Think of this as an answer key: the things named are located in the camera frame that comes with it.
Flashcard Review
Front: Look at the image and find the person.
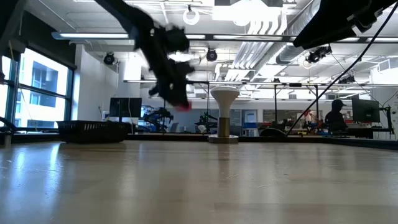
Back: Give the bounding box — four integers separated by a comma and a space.
324, 98, 349, 133

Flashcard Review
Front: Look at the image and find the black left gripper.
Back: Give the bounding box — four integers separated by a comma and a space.
133, 24, 196, 108

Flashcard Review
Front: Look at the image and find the black overhead gantry beam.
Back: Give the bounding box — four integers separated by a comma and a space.
51, 30, 398, 44

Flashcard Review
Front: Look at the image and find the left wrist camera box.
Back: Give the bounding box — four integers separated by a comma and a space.
164, 25, 190, 54

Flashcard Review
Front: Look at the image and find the white mushroom table lamp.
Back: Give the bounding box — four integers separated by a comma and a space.
208, 86, 241, 144

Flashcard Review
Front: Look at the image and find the white ring light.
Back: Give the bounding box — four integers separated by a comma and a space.
182, 6, 200, 26

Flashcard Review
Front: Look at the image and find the black aluminium table frame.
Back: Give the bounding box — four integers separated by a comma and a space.
0, 115, 398, 151

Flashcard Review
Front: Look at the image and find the black diagonal support rod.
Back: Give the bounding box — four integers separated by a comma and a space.
285, 2, 398, 137

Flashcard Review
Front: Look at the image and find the black background rig frame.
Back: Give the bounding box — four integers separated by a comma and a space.
272, 82, 320, 125
162, 79, 211, 125

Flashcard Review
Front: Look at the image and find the black computer monitor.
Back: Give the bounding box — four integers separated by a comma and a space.
351, 98, 381, 124
108, 97, 143, 123

